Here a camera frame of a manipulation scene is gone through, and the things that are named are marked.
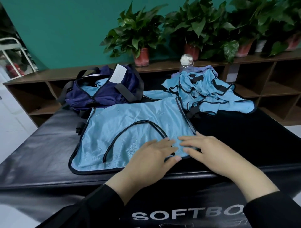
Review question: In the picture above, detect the wooden shelf cabinet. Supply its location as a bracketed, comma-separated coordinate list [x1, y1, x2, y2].
[2, 49, 301, 127]

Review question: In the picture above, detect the green plant in white pot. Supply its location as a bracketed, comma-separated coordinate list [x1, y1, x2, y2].
[221, 0, 283, 62]

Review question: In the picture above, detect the purple cloth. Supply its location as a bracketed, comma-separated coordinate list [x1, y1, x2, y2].
[172, 64, 218, 78]

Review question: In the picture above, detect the person's left hand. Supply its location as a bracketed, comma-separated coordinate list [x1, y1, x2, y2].
[110, 137, 182, 200]

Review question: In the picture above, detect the green plant in red pot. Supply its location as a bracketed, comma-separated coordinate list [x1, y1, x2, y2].
[268, 0, 301, 57]
[162, 0, 236, 61]
[100, 2, 167, 67]

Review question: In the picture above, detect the person's right hand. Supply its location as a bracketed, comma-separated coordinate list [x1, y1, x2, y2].
[178, 132, 264, 189]

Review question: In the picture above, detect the clear bottle silver cap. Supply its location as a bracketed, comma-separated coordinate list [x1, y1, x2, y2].
[179, 54, 195, 72]

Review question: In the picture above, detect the person's right forearm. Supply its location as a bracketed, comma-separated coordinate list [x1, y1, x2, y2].
[242, 169, 301, 228]

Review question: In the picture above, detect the navy blue bag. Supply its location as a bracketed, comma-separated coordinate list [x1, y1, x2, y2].
[59, 64, 145, 118]

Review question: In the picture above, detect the white wheeled cart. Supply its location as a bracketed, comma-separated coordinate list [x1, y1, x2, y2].
[0, 38, 39, 80]

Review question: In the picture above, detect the light blue vest black trim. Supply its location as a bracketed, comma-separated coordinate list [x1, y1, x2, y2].
[68, 96, 198, 175]
[142, 66, 257, 118]
[80, 77, 110, 98]

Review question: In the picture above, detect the person's left forearm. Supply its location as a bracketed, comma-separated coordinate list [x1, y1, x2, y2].
[37, 179, 137, 228]

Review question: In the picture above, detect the black leather bench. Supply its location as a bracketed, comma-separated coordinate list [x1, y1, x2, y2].
[0, 99, 301, 228]

